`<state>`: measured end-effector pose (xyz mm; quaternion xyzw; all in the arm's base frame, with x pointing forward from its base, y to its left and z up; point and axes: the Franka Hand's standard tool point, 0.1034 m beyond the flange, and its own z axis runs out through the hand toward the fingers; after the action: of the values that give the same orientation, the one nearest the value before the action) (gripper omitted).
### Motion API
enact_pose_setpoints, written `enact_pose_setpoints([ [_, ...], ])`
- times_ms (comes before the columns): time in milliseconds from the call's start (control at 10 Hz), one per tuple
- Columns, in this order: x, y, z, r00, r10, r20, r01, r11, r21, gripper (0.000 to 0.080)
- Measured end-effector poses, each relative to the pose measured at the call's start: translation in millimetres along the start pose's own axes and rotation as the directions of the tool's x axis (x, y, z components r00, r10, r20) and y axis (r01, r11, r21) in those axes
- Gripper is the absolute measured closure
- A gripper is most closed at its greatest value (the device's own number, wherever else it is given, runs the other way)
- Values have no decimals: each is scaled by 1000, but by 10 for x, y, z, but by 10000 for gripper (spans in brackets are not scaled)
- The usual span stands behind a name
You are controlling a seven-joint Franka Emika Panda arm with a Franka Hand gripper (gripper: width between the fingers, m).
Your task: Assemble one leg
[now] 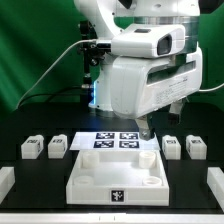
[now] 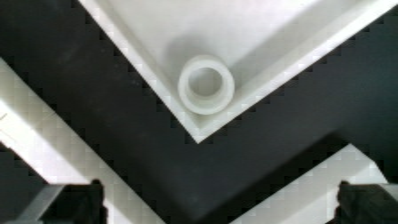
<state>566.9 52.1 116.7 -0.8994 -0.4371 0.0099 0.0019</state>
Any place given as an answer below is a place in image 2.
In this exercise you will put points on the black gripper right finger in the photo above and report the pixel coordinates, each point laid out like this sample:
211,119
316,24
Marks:
366,204

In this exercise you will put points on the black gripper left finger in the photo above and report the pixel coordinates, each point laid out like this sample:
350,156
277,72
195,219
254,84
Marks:
66,204

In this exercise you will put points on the white square tabletop part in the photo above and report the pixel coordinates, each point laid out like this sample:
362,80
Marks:
219,49

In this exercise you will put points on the white right fence block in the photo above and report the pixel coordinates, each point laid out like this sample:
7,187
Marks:
304,202

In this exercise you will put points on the white fence block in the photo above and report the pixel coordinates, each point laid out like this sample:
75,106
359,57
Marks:
57,154
304,202

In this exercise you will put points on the white left fence block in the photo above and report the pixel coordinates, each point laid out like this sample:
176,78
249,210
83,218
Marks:
57,154

